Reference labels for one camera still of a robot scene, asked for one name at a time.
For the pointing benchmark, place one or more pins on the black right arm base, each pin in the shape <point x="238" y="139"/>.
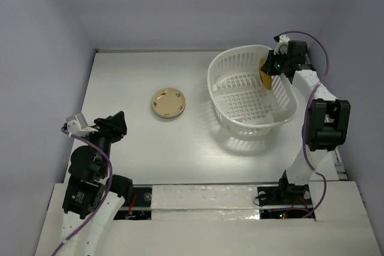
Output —
<point x="273" y="204"/>

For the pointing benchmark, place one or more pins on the lime green plate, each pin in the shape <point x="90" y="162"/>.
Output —
<point x="168" y="111"/>

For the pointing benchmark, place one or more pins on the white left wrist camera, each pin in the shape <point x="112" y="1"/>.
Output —
<point x="78" y="126"/>

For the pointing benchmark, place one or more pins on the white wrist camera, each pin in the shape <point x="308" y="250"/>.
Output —
<point x="78" y="126"/>
<point x="281" y="44"/>

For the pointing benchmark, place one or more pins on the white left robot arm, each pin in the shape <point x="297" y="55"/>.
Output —
<point x="94" y="193"/>

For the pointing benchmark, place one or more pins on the beige speckled plate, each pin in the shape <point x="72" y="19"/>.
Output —
<point x="168" y="96"/>

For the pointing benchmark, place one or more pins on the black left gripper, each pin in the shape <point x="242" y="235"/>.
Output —
<point x="114" y="125"/>

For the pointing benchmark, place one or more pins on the mustard yellow plate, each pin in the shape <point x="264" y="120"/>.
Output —
<point x="265" y="78"/>

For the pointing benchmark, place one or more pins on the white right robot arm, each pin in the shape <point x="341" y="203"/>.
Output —
<point x="326" y="120"/>

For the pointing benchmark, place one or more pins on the white plastic dish rack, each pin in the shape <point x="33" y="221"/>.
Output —
<point x="241" y="102"/>

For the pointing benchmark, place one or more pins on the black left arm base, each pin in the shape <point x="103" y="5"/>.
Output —
<point x="139" y="207"/>

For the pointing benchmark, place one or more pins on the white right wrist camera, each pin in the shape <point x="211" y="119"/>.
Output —
<point x="281" y="44"/>

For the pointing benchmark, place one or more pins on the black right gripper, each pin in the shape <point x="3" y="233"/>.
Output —
<point x="272" y="64"/>

